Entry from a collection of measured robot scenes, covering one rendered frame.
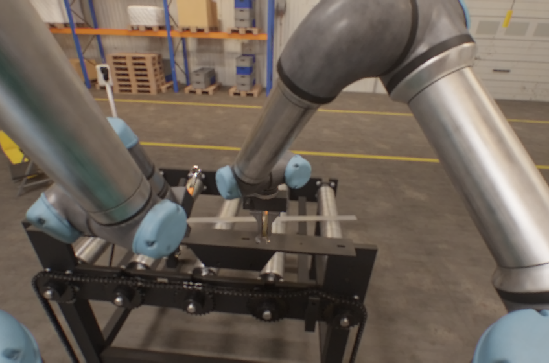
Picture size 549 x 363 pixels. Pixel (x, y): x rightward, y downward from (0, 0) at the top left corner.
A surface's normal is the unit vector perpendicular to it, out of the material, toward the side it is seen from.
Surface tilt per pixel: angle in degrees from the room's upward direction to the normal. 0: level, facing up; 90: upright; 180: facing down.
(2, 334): 17
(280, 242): 0
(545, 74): 90
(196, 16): 90
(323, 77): 114
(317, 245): 0
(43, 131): 105
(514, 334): 7
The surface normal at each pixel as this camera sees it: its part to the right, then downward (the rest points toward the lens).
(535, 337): -0.07, -0.84
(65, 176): 0.05, 0.74
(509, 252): -0.87, 0.29
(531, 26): -0.08, 0.48
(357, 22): -0.19, 0.19
